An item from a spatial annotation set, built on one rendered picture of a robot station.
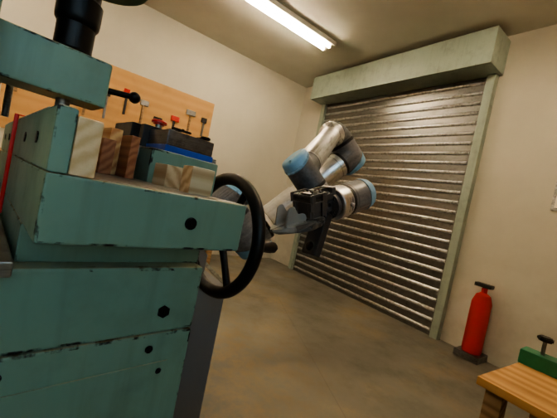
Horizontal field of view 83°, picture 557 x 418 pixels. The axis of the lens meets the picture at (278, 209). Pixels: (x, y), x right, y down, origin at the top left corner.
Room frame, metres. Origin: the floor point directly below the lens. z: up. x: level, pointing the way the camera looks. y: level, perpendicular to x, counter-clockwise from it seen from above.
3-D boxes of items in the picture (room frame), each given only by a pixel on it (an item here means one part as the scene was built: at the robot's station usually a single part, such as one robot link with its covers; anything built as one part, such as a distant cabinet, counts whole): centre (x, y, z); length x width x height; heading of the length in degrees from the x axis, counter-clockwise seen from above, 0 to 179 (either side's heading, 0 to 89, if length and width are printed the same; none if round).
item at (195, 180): (0.41, 0.11, 0.92); 0.03 x 0.03 x 0.04; 40
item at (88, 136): (0.48, 0.38, 0.92); 0.60 x 0.02 x 0.05; 45
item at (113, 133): (0.57, 0.34, 0.94); 0.17 x 0.02 x 0.07; 45
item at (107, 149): (0.55, 0.35, 0.93); 0.24 x 0.02 x 0.05; 45
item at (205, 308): (1.22, 0.35, 0.28); 0.30 x 0.30 x 0.55; 37
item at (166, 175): (0.49, 0.18, 0.92); 0.04 x 0.04 x 0.03; 49
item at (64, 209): (0.57, 0.29, 0.87); 0.61 x 0.30 x 0.06; 45
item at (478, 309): (2.46, -1.73, 0.30); 0.19 x 0.18 x 0.60; 127
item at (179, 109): (3.42, 1.87, 1.50); 2.00 x 0.04 x 0.90; 127
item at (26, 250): (0.53, 0.32, 0.82); 0.40 x 0.21 x 0.04; 45
